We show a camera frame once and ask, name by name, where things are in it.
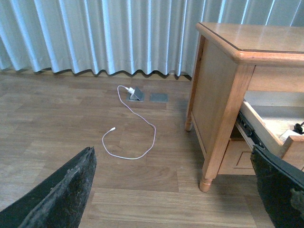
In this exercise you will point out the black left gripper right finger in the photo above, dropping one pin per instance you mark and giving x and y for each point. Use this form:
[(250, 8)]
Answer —
[(281, 188)]

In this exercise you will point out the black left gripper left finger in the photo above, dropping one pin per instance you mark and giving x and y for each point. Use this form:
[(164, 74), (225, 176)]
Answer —
[(57, 202)]

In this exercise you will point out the white charger plug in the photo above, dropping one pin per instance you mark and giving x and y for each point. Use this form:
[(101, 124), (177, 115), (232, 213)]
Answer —
[(288, 133)]

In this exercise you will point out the wooden drawer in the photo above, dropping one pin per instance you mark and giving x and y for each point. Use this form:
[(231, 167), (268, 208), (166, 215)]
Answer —
[(270, 122), (237, 161)]

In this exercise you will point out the wooden nightstand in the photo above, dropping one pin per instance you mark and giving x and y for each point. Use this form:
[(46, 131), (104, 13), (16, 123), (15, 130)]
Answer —
[(263, 65)]

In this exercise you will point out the open grey floor socket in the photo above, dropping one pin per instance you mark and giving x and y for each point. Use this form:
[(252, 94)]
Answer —
[(138, 96)]

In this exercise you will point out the white plugged floor adapter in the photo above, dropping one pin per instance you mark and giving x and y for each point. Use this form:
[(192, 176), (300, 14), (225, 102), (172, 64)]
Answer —
[(130, 90)]

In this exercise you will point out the closed grey floor plate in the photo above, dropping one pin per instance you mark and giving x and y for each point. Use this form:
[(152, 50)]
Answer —
[(158, 97)]

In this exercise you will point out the pale pleated curtain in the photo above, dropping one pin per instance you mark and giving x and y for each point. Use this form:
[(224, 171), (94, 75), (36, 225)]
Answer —
[(122, 35)]

